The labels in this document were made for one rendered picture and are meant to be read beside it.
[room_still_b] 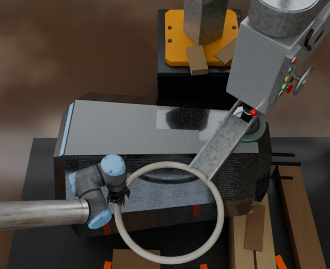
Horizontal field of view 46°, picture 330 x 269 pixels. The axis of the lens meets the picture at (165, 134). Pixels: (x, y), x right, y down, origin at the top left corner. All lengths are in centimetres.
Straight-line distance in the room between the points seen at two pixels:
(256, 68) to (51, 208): 94
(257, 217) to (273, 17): 149
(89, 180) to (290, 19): 90
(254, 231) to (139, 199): 83
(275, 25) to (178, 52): 119
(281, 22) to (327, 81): 228
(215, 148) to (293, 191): 108
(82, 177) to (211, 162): 67
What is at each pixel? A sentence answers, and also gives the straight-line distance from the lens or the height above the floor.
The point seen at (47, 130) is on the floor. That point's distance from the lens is 321.
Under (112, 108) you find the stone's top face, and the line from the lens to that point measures 214.
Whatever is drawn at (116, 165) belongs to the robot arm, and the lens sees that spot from 148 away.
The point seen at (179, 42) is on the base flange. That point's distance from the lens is 257.
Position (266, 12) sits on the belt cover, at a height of 171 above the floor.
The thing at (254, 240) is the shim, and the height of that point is 24.
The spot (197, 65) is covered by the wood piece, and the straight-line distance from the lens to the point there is 237.
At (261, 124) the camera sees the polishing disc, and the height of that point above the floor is 89.
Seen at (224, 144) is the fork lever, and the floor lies 98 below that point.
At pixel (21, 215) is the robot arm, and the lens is 127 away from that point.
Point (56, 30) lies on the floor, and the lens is 393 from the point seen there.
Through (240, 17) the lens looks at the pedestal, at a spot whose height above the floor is 74.
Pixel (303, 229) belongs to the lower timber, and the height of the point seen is 11.
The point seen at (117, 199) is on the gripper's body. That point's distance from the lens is 166.
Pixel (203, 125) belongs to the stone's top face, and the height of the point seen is 87.
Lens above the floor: 259
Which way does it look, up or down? 58 degrees down
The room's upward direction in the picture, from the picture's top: straight up
